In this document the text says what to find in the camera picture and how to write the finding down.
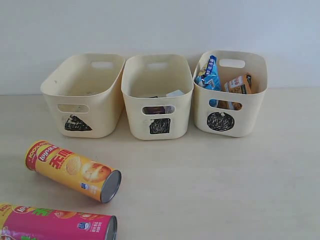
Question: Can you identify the purple drink carton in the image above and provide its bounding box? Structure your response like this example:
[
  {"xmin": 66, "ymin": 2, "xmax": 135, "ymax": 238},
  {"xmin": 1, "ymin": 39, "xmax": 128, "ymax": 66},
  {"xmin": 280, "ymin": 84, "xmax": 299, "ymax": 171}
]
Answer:
[{"xmin": 142, "ymin": 106, "xmax": 166, "ymax": 115}]

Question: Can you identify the white milk carton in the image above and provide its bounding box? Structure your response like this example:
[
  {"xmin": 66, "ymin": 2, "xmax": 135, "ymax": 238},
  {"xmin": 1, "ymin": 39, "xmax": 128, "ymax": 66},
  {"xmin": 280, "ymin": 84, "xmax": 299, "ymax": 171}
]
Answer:
[{"xmin": 165, "ymin": 89, "xmax": 185, "ymax": 98}]

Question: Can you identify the blue instant noodle bag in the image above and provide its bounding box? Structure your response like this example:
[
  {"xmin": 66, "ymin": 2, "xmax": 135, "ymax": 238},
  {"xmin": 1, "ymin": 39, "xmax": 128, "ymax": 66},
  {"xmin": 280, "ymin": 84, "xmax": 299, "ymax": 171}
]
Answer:
[{"xmin": 194, "ymin": 55, "xmax": 221, "ymax": 91}]

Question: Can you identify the orange instant noodle bag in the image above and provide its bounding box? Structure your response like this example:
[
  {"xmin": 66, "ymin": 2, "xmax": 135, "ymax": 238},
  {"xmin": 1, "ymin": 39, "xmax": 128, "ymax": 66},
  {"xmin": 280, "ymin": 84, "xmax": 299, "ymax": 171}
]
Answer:
[{"xmin": 223, "ymin": 73, "xmax": 252, "ymax": 95}]

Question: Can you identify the cream bin square mark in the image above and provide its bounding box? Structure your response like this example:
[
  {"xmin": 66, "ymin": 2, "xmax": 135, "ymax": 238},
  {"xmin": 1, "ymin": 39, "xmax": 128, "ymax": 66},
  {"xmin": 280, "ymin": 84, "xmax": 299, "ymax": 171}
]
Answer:
[{"xmin": 121, "ymin": 54, "xmax": 194, "ymax": 140}]

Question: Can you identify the cream bin circle mark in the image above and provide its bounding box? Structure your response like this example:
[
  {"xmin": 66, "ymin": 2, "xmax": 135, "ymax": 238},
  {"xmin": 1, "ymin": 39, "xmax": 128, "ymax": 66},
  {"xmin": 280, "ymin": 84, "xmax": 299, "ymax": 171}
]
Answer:
[{"xmin": 193, "ymin": 50, "xmax": 268, "ymax": 137}]

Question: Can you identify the cream bin triangle mark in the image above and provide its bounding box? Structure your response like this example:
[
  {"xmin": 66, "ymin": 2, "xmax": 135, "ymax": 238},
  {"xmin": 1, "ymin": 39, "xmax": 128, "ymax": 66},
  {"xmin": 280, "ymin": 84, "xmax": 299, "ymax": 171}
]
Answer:
[{"xmin": 40, "ymin": 53, "xmax": 126, "ymax": 138}]

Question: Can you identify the yellow Lays chips can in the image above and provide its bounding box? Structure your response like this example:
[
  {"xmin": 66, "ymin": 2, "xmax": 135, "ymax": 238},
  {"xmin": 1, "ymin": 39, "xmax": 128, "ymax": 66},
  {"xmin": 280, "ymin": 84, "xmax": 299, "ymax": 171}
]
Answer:
[{"xmin": 25, "ymin": 140, "xmax": 122, "ymax": 203}]

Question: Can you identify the pink Lays chips can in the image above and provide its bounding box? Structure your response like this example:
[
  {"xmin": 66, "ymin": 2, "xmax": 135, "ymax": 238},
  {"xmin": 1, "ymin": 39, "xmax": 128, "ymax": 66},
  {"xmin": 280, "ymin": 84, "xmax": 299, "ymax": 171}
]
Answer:
[{"xmin": 0, "ymin": 203, "xmax": 118, "ymax": 240}]

